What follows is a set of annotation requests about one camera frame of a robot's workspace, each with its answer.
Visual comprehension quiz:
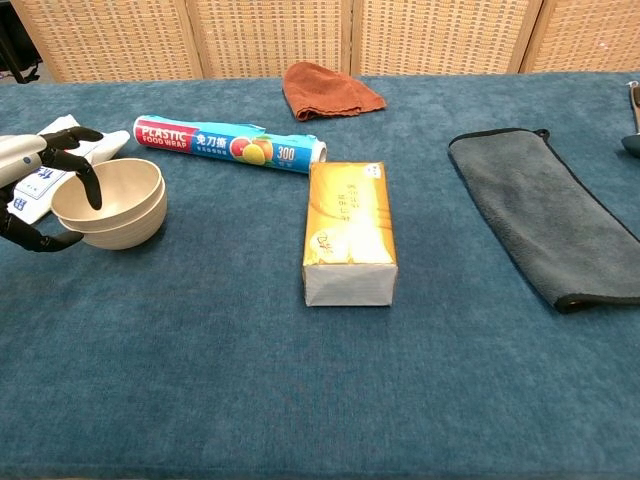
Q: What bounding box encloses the brown cloth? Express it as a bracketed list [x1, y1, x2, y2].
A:
[282, 61, 388, 122]

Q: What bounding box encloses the grey microfibre cloth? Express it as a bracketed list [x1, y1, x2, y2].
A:
[447, 128, 640, 315]

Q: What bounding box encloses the beige bowl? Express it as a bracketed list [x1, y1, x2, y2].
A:
[51, 158, 165, 234]
[58, 177, 169, 251]

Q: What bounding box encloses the plastic food wrap box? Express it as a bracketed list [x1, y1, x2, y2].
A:
[132, 114, 328, 175]

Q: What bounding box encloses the blue table mat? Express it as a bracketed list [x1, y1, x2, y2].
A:
[0, 72, 640, 480]

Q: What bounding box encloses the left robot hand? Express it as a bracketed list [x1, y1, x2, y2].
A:
[0, 127, 104, 254]

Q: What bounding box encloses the black tripod stand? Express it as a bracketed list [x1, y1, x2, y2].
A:
[0, 37, 26, 85]

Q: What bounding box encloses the gold tissue pack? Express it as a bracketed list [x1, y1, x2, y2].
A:
[302, 160, 399, 308]

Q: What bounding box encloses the white printed food bag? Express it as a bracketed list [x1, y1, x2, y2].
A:
[9, 115, 132, 225]

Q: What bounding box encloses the woven folding screen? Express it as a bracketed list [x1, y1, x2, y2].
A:
[9, 0, 640, 84]

